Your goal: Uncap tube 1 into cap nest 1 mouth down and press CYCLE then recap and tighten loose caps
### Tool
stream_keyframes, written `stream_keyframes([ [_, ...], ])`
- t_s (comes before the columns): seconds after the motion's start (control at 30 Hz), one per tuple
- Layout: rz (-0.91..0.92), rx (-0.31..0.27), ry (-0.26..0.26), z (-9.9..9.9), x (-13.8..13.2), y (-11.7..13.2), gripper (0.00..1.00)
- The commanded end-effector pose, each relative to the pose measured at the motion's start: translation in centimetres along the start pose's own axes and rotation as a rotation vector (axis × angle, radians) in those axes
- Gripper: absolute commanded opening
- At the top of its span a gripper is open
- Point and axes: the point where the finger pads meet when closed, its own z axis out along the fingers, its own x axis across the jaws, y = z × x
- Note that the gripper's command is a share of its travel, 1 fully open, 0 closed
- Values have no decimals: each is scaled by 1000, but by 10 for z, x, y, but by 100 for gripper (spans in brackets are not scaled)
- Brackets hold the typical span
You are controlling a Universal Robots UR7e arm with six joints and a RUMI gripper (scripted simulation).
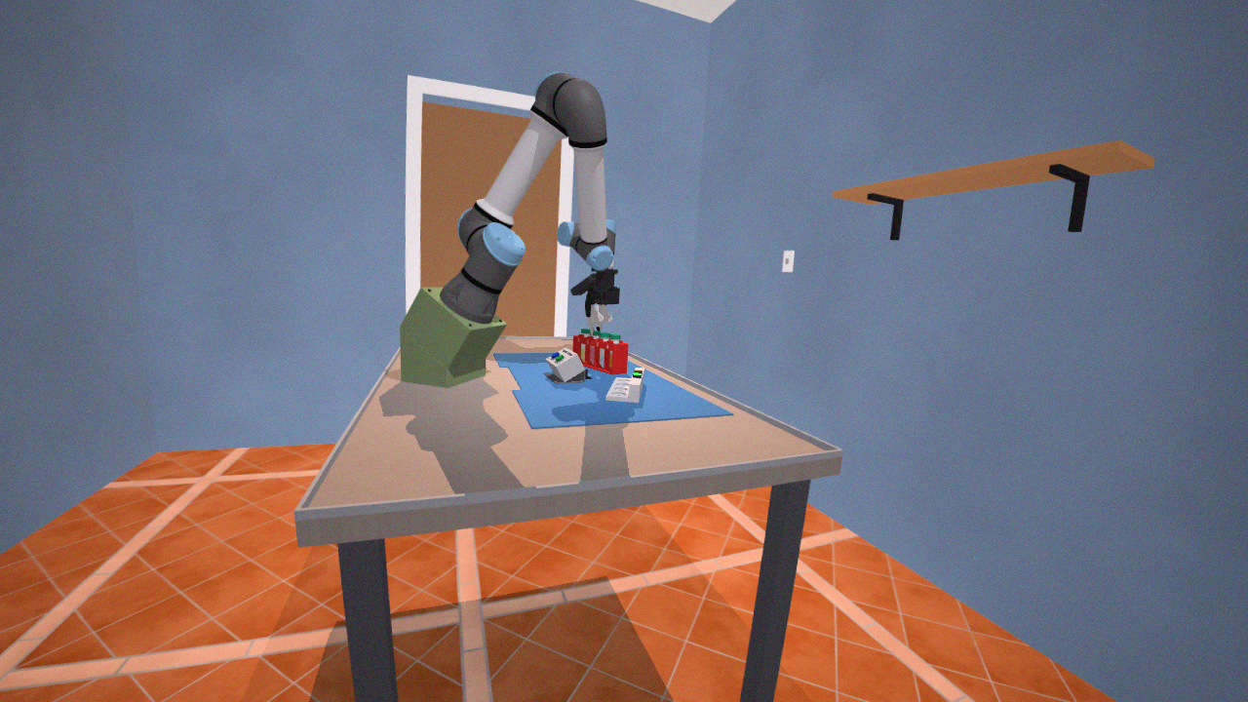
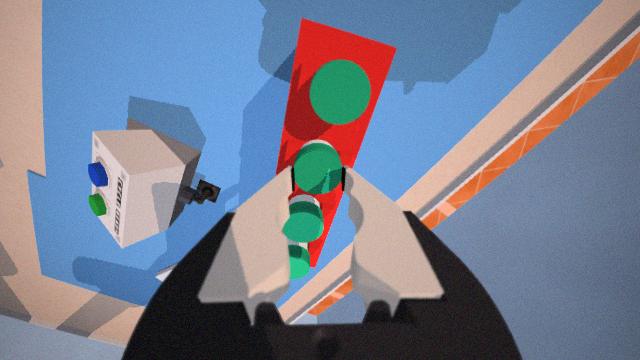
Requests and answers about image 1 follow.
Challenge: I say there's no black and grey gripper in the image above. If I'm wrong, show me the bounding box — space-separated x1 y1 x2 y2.
585 269 620 335

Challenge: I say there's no blue flat mat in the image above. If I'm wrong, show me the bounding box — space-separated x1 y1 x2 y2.
493 353 734 428

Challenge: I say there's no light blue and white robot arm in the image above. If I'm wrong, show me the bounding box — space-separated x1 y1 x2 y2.
441 72 617 324

